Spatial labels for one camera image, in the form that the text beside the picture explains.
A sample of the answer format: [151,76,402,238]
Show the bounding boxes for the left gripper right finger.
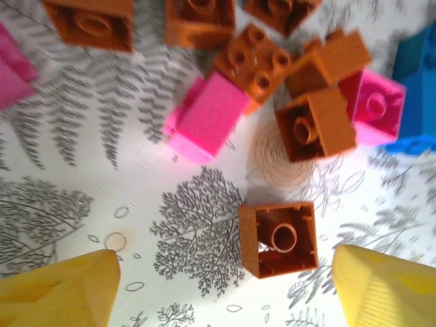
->
[331,244,436,327]

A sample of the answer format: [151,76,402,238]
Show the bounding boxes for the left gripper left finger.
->
[0,249,122,327]

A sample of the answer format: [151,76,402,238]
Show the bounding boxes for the pink lego brick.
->
[339,69,407,148]
[0,20,40,112]
[162,71,251,165]

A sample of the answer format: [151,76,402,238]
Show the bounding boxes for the blue lego brick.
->
[377,27,436,161]

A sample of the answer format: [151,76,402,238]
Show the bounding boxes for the orange lego brick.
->
[163,0,238,50]
[275,89,358,164]
[238,201,320,280]
[40,0,136,54]
[213,22,292,115]
[285,29,373,99]
[242,0,323,37]

